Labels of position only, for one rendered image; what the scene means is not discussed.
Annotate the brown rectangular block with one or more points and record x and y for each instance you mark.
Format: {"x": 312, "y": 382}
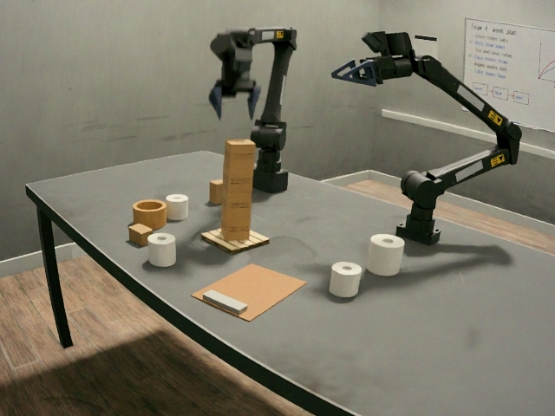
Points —
{"x": 215, "y": 195}

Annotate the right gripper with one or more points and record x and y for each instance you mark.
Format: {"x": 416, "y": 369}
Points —
{"x": 229, "y": 88}

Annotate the tan flat board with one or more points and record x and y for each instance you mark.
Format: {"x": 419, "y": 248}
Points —
{"x": 249, "y": 292}

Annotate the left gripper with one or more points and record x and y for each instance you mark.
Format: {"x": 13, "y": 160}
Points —
{"x": 370, "y": 78}

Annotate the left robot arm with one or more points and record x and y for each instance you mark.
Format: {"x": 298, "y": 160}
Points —
{"x": 420, "y": 223}

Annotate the small square wooden pallet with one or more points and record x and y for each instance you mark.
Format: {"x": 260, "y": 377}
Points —
{"x": 233, "y": 247}

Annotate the tan cardboard carton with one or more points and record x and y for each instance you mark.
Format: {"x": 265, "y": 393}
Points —
{"x": 237, "y": 180}
{"x": 236, "y": 205}
{"x": 239, "y": 154}
{"x": 235, "y": 229}

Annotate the tan cardboard cube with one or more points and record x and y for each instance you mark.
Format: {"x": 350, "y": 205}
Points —
{"x": 139, "y": 234}

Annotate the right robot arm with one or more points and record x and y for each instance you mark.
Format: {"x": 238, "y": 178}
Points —
{"x": 271, "y": 140}

